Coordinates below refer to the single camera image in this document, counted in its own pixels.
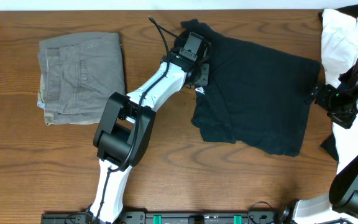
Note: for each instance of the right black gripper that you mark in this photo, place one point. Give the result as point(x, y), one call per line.
point(345, 120)

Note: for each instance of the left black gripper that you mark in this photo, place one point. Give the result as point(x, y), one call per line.
point(205, 79)

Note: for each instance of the black t-shirt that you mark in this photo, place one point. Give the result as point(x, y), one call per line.
point(255, 94)

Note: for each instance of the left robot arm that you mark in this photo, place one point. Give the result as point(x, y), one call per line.
point(125, 128)

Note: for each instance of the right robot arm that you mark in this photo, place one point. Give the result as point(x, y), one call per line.
point(340, 204)

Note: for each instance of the black garment under white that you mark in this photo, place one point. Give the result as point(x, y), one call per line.
point(329, 145)

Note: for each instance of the folded grey khaki pants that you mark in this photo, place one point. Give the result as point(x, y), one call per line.
point(79, 72)

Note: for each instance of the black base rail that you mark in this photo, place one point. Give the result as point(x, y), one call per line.
point(169, 218)

